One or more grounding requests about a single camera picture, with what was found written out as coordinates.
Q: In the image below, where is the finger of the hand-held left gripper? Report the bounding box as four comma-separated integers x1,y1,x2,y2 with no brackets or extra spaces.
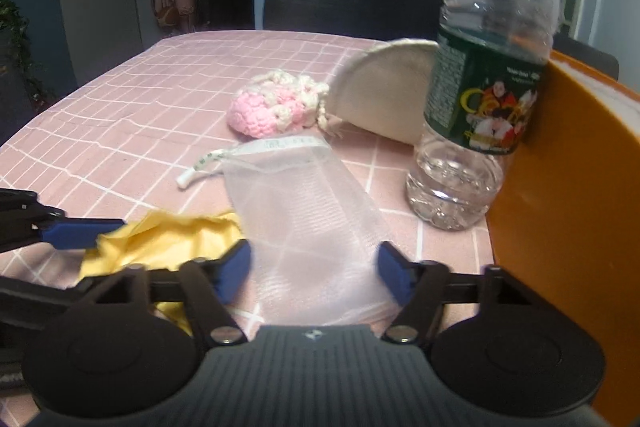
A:
0,276,101,325
0,189,126,253

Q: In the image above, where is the clear plastic water bottle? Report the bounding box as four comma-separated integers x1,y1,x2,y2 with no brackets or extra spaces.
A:
405,0,562,233

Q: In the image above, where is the pink crochet pouch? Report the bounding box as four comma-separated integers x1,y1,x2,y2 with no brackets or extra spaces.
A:
227,69,344,140

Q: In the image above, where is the orange storage box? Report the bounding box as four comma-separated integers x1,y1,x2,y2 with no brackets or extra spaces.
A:
484,49,640,427

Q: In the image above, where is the beige half-round fabric pouch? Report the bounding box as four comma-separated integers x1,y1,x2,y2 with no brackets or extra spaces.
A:
322,38,441,146

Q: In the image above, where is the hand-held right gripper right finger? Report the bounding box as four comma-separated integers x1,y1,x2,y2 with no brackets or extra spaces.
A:
375,241,536,344

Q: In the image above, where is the black chair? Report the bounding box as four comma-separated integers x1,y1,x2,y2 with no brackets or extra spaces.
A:
550,32,621,82
262,0,444,42

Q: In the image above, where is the yellow cloth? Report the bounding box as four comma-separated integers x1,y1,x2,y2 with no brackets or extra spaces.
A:
77,209,246,336

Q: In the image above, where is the green leafy plant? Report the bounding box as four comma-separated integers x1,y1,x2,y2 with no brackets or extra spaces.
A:
0,0,57,108

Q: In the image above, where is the white mesh drawstring bag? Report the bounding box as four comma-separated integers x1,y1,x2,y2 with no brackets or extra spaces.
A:
176,136,401,328

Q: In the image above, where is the pink checked tablecloth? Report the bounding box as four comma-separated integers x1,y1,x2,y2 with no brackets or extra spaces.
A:
0,29,501,427

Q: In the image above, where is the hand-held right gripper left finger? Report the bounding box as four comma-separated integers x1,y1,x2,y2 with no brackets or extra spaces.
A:
82,239,251,348

